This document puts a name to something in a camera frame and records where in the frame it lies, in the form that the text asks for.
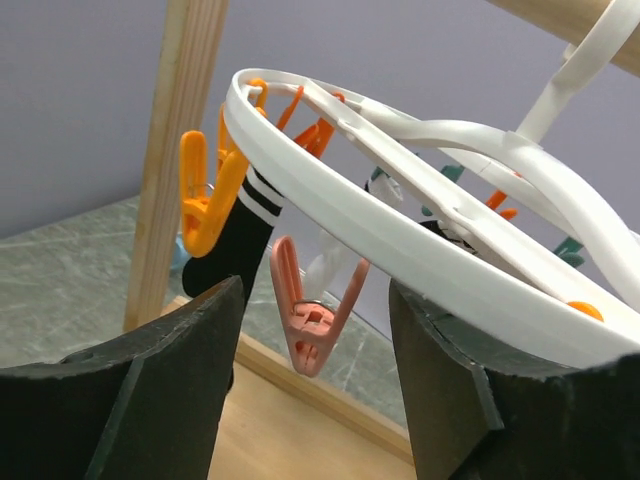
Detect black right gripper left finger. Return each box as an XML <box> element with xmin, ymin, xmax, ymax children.
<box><xmin>1</xmin><ymin>277</ymin><xmax>245</xmax><ymax>479</ymax></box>

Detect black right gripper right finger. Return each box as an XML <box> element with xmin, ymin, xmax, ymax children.
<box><xmin>388</xmin><ymin>282</ymin><xmax>639</xmax><ymax>479</ymax></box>

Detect orange clothes peg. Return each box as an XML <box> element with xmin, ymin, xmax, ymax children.
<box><xmin>179</xmin><ymin>125</ymin><xmax>249</xmax><ymax>258</ymax></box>
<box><xmin>567</xmin><ymin>301</ymin><xmax>604</xmax><ymax>322</ymax></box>

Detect black sock white stripes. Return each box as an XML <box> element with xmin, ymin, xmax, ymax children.
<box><xmin>182</xmin><ymin>168</ymin><xmax>285</xmax><ymax>301</ymax></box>

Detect black white striped sock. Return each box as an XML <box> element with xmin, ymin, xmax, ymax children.
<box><xmin>421</xmin><ymin>220</ymin><xmax>478</xmax><ymax>256</ymax></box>

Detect wooden hanger stand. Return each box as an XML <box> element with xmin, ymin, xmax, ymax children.
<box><xmin>122</xmin><ymin>0</ymin><xmax>640</xmax><ymax>480</ymax></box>

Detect white round clip hanger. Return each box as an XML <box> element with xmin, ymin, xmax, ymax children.
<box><xmin>222</xmin><ymin>0</ymin><xmax>640</xmax><ymax>369</ymax></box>

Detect pink clothes peg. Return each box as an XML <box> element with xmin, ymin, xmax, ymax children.
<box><xmin>270</xmin><ymin>236</ymin><xmax>370</xmax><ymax>377</ymax></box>

